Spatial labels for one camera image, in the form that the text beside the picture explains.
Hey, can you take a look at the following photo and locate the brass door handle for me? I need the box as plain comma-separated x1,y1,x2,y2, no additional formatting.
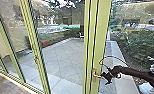
33,55,39,65
91,68,103,83

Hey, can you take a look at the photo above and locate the green framed glass door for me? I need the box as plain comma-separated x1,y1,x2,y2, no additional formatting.
89,0,154,94

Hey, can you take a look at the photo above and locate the dark green garden shrub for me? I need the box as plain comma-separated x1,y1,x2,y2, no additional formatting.
116,29,154,61

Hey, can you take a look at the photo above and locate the reddish brown garden shrub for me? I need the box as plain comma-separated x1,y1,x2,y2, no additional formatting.
40,38,59,49

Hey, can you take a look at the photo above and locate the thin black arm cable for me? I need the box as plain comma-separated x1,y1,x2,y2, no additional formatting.
98,55,129,68

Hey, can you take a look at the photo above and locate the green framed window wall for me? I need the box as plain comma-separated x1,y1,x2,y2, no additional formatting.
0,0,93,94

